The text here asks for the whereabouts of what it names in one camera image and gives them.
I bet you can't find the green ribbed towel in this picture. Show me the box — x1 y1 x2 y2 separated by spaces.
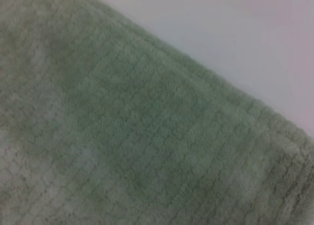
0 0 314 225

